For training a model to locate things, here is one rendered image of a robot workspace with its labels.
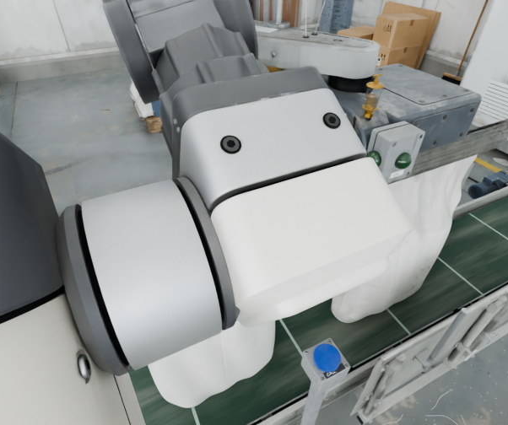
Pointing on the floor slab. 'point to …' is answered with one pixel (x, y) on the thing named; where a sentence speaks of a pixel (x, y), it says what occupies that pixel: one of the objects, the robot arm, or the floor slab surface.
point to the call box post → (312, 406)
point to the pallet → (153, 124)
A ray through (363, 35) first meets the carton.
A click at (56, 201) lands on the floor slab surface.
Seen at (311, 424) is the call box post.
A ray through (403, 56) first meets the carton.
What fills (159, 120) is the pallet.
